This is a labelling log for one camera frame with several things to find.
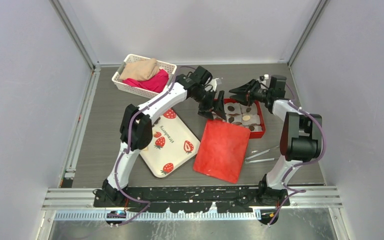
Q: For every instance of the red box lid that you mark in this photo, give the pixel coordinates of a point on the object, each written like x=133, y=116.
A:
x=222, y=151

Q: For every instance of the white oval chocolate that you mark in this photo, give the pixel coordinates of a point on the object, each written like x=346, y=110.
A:
x=246, y=118

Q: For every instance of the red chocolate box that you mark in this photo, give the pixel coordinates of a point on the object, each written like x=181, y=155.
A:
x=259, y=129

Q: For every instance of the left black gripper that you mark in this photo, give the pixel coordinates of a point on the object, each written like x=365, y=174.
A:
x=216, y=106

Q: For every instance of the white paper cup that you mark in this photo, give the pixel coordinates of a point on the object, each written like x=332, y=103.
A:
x=254, y=121
x=253, y=106
x=237, y=108

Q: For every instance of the dark heart chocolate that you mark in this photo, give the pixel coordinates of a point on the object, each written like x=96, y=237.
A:
x=231, y=108

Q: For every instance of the metal tongs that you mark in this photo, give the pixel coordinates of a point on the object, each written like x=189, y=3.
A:
x=254, y=158

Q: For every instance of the magenta cloth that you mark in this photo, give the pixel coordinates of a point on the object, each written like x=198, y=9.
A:
x=155, y=84

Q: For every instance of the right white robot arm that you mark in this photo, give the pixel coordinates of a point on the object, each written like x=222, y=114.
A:
x=301, y=139

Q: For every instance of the white plastic basket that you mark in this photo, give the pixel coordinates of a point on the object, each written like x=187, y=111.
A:
x=168, y=67

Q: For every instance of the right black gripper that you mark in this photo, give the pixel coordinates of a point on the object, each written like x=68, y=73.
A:
x=244, y=96

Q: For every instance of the strawberry print white tray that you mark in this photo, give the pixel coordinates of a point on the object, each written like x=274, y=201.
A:
x=172, y=145

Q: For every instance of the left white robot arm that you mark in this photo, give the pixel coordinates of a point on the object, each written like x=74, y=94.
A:
x=136, y=125

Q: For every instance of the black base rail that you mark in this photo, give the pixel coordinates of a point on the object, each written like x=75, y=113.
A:
x=193, y=199

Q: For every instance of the beige cloth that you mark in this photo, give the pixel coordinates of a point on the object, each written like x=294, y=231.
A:
x=141, y=70

